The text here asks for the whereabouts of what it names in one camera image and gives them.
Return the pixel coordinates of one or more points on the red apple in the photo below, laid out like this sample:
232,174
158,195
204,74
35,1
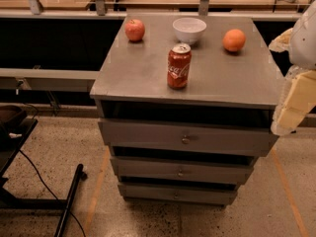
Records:
134,30

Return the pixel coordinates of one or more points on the red coke can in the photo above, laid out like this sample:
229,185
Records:
179,61

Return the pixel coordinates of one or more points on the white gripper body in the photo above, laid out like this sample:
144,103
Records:
304,43

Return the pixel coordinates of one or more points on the white bowl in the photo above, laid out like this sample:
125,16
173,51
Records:
189,30

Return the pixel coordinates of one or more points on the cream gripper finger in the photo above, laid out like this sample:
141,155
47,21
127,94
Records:
297,99
282,42

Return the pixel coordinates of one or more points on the black stand with cable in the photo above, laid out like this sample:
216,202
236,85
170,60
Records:
15,129

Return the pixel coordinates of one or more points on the orange fruit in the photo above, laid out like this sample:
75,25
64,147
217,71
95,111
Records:
234,40

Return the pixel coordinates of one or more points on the grey drawer cabinet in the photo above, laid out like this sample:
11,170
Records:
198,144

